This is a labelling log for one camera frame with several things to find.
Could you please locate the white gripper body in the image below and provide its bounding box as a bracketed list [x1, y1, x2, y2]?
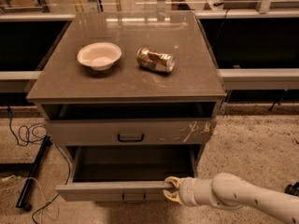
[178, 177, 216, 207]

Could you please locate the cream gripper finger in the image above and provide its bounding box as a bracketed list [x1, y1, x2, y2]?
[163, 189, 181, 204]
[164, 176, 184, 189]

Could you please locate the grey drawer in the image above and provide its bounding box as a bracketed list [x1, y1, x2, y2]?
[45, 118, 216, 147]
[56, 145, 201, 203]

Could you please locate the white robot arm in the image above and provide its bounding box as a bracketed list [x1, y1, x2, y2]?
[163, 173, 299, 224]

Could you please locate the grey top drawer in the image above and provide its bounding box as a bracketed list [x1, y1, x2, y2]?
[45, 118, 216, 147]

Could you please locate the grey drawer cabinet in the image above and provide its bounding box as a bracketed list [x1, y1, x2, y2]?
[25, 10, 228, 173]

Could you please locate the black caster wheel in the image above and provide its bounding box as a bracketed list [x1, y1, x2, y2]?
[284, 182, 299, 196]

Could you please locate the crushed gold soda can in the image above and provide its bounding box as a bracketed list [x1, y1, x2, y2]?
[136, 48, 175, 73]

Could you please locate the black floor stand bar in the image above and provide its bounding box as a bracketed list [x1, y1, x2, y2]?
[16, 135, 51, 211]

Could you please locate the white paper bowl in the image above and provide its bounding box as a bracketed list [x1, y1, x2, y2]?
[77, 42, 121, 71]

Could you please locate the white cable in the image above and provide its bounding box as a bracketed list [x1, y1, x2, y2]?
[0, 174, 61, 221]

